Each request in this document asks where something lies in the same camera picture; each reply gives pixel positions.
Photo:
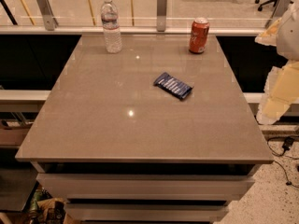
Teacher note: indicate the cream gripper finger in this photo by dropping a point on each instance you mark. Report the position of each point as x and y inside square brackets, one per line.
[269, 36]
[281, 89]

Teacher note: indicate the blue rxbar blueberry wrapper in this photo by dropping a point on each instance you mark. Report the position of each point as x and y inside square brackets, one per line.
[172, 85]

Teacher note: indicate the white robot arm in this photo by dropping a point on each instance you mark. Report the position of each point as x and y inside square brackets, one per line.
[288, 35]

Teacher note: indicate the clear plastic water bottle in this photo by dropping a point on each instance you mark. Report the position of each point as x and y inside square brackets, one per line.
[111, 27]

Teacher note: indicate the red soda can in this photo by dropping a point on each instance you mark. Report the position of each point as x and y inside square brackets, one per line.
[199, 32]

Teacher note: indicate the grey drawer cabinet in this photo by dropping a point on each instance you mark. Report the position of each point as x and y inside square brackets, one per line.
[146, 198]

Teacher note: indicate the cardboard box with clutter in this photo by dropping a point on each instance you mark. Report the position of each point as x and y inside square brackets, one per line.
[44, 209]

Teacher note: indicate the right metal railing post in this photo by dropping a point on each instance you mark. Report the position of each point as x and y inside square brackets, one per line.
[280, 7]

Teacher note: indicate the metal railing post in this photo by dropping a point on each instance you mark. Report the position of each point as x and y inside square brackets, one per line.
[49, 20]
[161, 15]
[280, 7]

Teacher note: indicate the black power adapter with cable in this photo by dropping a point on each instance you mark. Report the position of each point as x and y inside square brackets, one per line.
[279, 147]

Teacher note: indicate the middle metal railing post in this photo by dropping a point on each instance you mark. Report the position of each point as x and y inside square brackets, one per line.
[161, 15]

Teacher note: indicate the left metal railing post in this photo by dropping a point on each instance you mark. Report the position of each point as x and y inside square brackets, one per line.
[49, 20]

